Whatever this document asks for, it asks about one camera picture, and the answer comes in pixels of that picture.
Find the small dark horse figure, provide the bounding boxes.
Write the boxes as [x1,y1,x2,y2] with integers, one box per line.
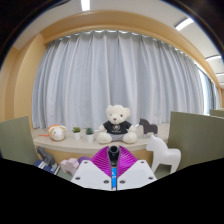
[138,117,159,137]

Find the grey curtain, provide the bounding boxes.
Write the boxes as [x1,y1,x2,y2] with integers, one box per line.
[31,29,221,131]

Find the cream teddy bear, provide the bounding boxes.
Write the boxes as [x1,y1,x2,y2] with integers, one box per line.
[96,104,138,145]

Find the large white horse figure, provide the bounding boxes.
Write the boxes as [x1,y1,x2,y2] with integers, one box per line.
[145,134,182,174]

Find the cream and orange plush toy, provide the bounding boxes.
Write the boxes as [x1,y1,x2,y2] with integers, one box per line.
[38,124,68,142]

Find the wooden window ledge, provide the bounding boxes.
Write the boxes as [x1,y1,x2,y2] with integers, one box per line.
[31,123,171,164]

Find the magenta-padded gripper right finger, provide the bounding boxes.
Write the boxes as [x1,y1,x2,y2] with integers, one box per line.
[116,145,158,192]

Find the ceiling lights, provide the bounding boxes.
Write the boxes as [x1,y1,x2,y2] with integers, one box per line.
[79,0,224,78]

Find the green partition panel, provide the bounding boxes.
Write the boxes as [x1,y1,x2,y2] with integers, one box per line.
[166,110,224,171]
[0,115,40,166]

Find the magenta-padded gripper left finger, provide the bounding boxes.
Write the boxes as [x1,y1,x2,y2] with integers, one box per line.
[70,145,113,192]

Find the small potted plant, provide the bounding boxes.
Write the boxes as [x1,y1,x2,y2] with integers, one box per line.
[71,126,82,141]
[85,127,95,144]

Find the dark blue book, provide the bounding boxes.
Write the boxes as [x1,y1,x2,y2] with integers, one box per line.
[33,159,62,176]

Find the grey horse figure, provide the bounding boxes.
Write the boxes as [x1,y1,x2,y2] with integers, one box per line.
[35,145,57,167]

